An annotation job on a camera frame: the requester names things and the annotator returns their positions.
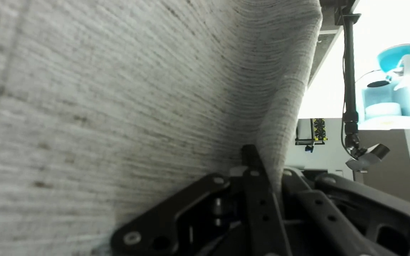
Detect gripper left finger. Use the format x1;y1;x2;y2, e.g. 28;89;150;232
110;144;293;256

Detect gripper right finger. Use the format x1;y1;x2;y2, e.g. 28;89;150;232
282;167;410;256

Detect light grey curtain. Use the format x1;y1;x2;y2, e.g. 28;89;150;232
0;0;324;256

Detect grey partition panel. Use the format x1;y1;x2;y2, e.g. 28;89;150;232
354;129;410;205

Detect yellow and black box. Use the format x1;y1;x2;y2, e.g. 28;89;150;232
295;118;328;153

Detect teal and white toy kitchen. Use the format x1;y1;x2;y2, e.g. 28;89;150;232
356;12;410;123

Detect dark grey frame beam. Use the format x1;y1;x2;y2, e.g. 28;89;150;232
307;0;361;87

